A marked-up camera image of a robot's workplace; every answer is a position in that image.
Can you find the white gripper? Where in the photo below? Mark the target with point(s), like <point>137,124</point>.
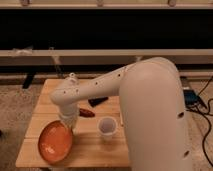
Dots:
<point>70,119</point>

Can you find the orange ceramic bowl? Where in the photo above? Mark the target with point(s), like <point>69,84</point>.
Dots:
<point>55,142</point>

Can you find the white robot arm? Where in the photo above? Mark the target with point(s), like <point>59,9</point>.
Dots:
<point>152,107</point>

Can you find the dark red sausage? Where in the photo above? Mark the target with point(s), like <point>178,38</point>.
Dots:
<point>86,113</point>

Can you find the black rectangular box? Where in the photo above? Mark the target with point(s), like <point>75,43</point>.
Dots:
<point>97,101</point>

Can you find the wooden table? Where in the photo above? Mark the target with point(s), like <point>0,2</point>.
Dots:
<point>89,149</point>

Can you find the blue device on floor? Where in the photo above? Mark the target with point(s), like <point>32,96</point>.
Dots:
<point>190,97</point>

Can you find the long wooden rail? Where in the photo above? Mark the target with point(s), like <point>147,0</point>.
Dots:
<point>101,57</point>

